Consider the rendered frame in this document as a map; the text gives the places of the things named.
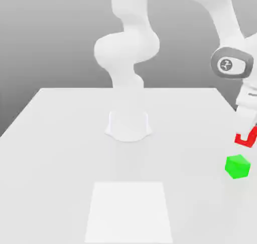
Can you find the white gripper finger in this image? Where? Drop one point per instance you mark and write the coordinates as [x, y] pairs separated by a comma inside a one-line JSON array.
[[246, 127]]

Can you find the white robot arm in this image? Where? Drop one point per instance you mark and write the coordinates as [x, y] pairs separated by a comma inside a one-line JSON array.
[[126, 47]]

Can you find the small green cube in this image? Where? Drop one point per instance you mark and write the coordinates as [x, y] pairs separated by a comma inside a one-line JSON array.
[[237, 166]]

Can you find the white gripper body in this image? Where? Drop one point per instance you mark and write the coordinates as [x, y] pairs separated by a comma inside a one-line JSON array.
[[248, 101]]

